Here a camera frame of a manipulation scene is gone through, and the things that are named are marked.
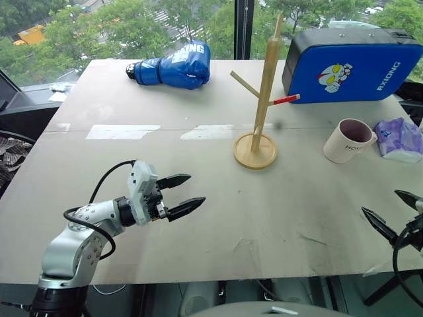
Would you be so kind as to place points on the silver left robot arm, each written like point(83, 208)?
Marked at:
point(66, 244)

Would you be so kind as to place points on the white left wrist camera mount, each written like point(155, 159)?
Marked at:
point(140, 178)

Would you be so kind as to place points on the plaid cloth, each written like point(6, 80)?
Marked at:
point(11, 158)

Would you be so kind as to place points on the wooden mug tree stand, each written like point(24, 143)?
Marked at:
point(256, 152)

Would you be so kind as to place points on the black window frame post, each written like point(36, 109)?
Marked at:
point(243, 29)

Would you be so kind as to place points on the crumpled white paper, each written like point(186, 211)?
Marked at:
point(59, 87)

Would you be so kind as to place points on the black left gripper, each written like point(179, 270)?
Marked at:
point(154, 201)

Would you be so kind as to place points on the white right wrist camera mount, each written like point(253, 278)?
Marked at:
point(419, 207)

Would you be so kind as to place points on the black table leg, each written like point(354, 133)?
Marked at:
point(383, 290)

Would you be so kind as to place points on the purple tissue pack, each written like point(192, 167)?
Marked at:
point(400, 138)

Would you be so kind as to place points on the white mug pink inside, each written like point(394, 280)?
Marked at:
point(345, 145)

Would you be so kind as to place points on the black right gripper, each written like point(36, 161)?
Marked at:
point(416, 235)

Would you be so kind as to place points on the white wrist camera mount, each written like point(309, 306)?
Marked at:
point(140, 178)
point(419, 207)

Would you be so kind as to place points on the blue kick pad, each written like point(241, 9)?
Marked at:
point(350, 69)

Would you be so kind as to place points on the blue boxing glove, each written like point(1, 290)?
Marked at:
point(178, 67)

